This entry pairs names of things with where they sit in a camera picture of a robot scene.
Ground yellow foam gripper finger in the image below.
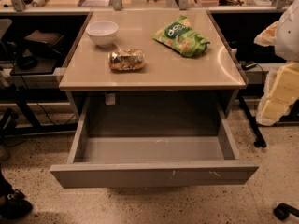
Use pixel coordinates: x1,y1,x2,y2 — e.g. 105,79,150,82
254,21,278,47
256,62,299,126

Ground grey top drawer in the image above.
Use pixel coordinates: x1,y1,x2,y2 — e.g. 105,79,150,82
50,97,258,188

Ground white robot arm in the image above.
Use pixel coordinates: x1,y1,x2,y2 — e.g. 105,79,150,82
254,0,299,126

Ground grey cabinet with beige top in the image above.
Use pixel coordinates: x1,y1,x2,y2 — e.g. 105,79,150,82
58,8,249,119

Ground black power adapter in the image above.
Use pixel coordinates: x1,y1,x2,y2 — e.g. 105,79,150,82
240,61,257,71

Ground green chip bag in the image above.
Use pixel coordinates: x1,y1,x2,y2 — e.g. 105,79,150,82
152,16,209,58

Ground black chair caster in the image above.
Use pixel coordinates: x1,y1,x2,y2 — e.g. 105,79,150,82
273,203,299,220

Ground shiny foil snack pack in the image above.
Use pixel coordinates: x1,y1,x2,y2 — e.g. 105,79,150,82
108,49,144,71

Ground white bowl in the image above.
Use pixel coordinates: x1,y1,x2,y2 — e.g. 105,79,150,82
85,21,119,47

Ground black headphones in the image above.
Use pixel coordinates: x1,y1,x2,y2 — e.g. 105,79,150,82
16,49,38,70

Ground black shoe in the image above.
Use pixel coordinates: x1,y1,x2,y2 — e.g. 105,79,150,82
0,189,33,219

